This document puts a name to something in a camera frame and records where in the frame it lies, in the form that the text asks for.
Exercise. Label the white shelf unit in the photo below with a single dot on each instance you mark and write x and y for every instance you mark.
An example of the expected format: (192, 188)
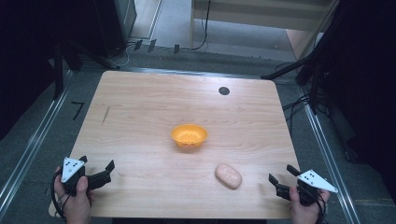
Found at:
(258, 14)

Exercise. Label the pink oval soap bar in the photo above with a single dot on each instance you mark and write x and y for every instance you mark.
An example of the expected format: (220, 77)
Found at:
(229, 176)

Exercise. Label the black cabinet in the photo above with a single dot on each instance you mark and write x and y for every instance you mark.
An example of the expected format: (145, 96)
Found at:
(116, 25)

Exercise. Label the black round table grommet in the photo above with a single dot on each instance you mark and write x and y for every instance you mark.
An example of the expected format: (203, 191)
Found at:
(224, 90)

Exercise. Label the orange plastic bowl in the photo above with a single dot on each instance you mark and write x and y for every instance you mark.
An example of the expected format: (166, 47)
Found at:
(189, 135)

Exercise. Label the person's right hand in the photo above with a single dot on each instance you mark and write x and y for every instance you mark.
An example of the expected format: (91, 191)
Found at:
(303, 211)

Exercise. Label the person's left hand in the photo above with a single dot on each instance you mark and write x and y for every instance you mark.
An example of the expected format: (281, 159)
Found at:
(76, 203)

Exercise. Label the metal floor rail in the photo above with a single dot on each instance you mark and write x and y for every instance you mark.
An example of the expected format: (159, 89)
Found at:
(29, 149)
(330, 161)
(186, 72)

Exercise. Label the black metal stand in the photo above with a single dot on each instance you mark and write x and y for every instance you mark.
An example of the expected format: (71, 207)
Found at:
(58, 71)
(313, 74)

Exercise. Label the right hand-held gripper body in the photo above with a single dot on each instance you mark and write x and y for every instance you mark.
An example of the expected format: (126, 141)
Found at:
(311, 186)

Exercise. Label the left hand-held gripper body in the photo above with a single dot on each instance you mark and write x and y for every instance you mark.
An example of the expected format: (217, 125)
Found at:
(72, 174)

